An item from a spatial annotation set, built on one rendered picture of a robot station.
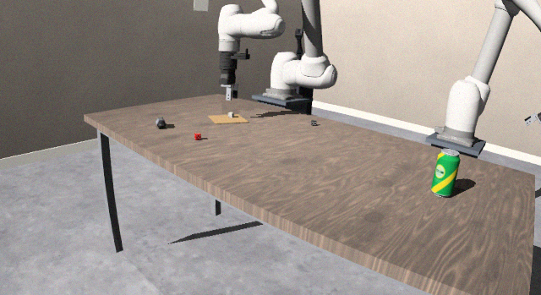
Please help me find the green drink can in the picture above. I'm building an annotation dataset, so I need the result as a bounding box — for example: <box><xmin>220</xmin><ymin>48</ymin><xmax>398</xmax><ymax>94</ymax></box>
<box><xmin>431</xmin><ymin>149</ymin><xmax>460</xmax><ymax>198</ymax></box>

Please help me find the tan square mat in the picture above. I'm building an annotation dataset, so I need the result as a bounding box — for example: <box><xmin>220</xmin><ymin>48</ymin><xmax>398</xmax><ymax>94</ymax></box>
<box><xmin>208</xmin><ymin>114</ymin><xmax>249</xmax><ymax>124</ymax></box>

